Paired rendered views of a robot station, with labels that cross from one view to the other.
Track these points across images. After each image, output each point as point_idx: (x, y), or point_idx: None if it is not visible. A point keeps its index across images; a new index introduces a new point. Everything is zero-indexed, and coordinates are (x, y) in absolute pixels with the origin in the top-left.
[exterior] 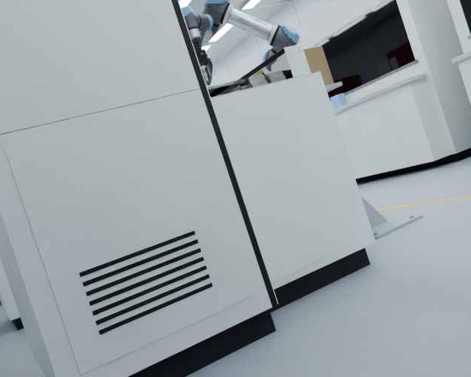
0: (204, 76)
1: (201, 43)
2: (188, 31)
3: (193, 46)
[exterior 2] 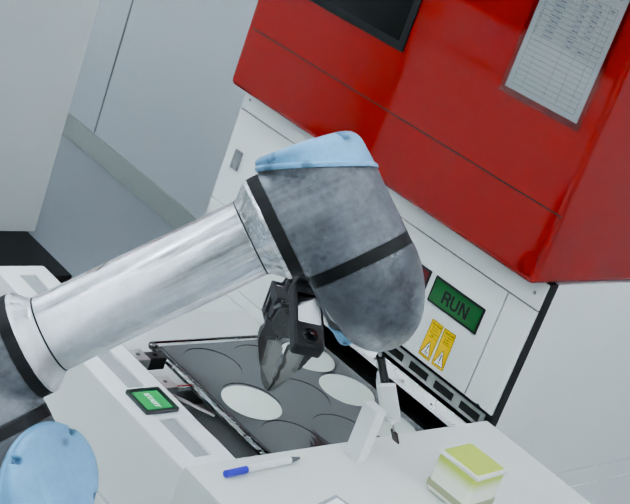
0: (281, 365)
1: (313, 291)
2: (216, 182)
3: (209, 204)
